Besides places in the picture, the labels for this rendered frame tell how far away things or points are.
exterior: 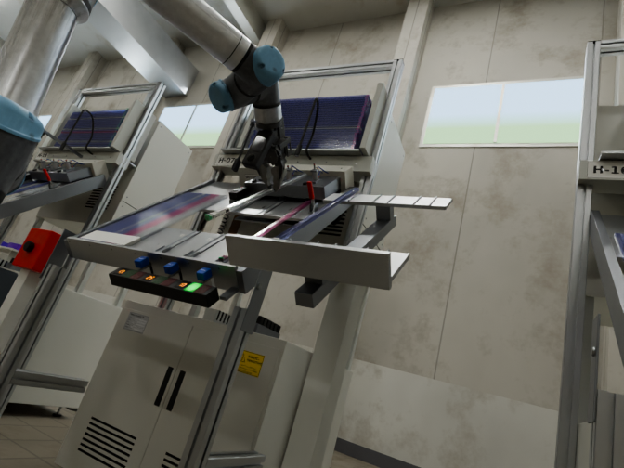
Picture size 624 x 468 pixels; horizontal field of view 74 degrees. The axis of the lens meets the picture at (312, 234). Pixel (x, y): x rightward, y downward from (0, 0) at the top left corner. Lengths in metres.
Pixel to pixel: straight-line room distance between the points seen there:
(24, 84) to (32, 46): 0.07
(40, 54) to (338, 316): 0.76
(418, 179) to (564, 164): 1.53
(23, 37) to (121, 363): 1.05
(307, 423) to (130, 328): 0.90
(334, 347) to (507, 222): 4.07
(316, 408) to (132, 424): 0.77
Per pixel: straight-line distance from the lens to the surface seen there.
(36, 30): 0.96
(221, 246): 1.20
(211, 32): 0.93
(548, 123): 5.50
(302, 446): 0.92
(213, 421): 0.99
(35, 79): 0.93
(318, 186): 1.44
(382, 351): 4.57
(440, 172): 5.24
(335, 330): 0.92
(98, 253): 1.40
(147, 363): 1.54
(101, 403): 1.64
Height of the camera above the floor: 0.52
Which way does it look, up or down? 19 degrees up
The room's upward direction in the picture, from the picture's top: 17 degrees clockwise
